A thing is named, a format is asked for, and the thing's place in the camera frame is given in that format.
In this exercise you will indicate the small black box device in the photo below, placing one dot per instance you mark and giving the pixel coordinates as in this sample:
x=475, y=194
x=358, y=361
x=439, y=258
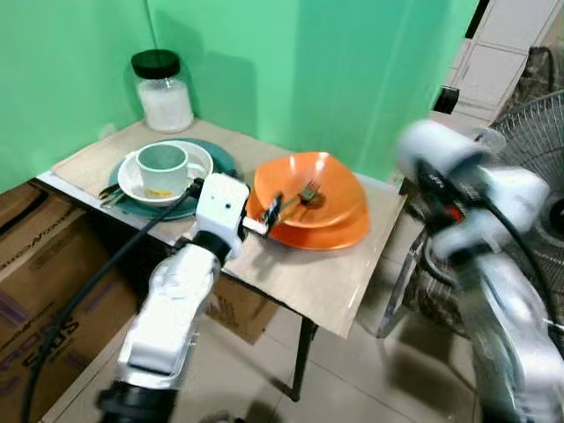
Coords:
x=446, y=100

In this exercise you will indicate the orange plate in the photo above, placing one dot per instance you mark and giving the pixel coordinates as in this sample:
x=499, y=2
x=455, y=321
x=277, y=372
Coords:
x=339, y=236

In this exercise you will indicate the green backdrop screen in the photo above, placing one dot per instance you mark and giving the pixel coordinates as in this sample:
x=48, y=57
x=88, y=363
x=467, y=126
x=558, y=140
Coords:
x=308, y=70

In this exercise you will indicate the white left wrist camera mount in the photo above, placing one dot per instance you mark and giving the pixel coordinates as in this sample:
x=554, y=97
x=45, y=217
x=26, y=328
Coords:
x=220, y=201

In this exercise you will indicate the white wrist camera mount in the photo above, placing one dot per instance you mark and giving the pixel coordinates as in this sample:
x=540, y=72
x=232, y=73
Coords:
x=220, y=201
x=436, y=145

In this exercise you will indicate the orange bowl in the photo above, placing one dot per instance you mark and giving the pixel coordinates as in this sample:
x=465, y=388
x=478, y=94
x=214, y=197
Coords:
x=335, y=181

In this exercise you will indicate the pale green mug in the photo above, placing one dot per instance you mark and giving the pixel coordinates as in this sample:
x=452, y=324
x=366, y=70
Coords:
x=161, y=172

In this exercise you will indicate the white cabinet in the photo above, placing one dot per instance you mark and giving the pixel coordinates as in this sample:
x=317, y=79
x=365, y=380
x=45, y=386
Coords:
x=502, y=53

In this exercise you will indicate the white bowl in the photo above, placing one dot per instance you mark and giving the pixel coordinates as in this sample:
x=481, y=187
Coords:
x=132, y=181

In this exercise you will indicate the glass jar with black lid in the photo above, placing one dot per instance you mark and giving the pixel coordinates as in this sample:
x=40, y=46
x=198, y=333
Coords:
x=165, y=101

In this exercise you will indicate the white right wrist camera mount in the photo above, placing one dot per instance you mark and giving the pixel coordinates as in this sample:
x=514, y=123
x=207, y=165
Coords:
x=436, y=145

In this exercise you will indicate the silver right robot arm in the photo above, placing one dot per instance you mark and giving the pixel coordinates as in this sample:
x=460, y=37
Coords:
x=507, y=335

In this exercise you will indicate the dark teal plate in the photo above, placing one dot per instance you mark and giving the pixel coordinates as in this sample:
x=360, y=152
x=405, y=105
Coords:
x=222, y=160

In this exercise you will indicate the black table leg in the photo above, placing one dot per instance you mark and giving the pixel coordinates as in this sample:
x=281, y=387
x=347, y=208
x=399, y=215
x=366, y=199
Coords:
x=302, y=361

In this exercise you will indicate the black standing fan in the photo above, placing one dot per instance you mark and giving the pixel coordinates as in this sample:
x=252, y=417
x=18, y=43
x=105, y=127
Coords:
x=538, y=141

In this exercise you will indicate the small plain cardboard box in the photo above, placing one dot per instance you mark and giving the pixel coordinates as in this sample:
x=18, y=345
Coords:
x=242, y=308

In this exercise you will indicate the dark cutlery piece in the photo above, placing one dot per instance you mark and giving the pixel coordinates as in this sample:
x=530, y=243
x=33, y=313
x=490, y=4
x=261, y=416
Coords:
x=112, y=194

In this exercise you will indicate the large printed cardboard box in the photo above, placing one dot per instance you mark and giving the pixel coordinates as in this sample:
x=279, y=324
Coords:
x=53, y=282

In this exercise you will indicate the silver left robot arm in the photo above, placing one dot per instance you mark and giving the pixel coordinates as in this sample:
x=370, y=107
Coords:
x=172, y=308

